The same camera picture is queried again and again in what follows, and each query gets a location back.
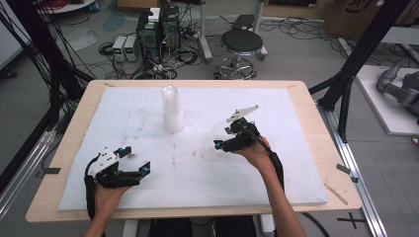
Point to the black tape strip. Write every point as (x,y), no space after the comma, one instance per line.
(343,169)
(52,171)

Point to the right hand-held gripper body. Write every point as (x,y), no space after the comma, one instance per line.
(243,135)

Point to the person's legs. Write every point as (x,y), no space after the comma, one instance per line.
(171,227)

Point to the black laptop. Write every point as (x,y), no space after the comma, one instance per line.
(243,21)

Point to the aluminium floor rail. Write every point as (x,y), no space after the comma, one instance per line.
(23,168)
(354,177)

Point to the white foam mat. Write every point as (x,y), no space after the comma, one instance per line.
(197,184)

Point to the person's right hand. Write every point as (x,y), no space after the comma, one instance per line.
(255,156)

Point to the stack of clear plastic cups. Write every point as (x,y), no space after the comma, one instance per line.
(172,112)

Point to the black round stool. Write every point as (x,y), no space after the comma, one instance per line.
(241,41)

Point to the black tape cross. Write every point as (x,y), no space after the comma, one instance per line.
(351,220)

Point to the white box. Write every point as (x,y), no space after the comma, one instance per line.
(154,15)

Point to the white floor board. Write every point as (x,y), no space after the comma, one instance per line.
(385,108)

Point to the single clear disposable cup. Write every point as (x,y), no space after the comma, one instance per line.
(219,129)

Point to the thin wooden stick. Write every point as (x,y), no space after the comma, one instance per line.
(336,194)

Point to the grey bench power supply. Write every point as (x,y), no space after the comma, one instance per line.
(118,48)
(131,49)

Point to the cardboard box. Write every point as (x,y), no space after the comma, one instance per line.
(349,19)

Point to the grey metal stand leg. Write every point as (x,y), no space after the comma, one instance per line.
(204,36)
(260,29)

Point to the black metal frame post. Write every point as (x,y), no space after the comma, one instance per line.
(355,62)
(49,56)

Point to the person's left hand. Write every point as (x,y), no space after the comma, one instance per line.
(110,197)

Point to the white table leg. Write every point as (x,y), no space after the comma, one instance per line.
(130,228)
(265,225)

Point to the black computer tower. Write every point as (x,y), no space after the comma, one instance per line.
(170,28)
(148,39)

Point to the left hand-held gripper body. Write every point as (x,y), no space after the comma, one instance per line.
(115,179)

